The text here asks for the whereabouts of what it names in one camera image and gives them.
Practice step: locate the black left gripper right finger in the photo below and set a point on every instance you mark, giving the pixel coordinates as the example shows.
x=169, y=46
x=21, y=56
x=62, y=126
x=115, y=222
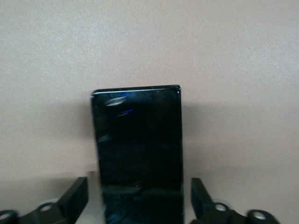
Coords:
x=203, y=200

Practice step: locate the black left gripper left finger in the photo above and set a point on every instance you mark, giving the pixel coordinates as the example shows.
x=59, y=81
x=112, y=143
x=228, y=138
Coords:
x=72, y=200

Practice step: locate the black slab smartphone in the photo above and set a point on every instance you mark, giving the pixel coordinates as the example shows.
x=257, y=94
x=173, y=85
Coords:
x=140, y=140

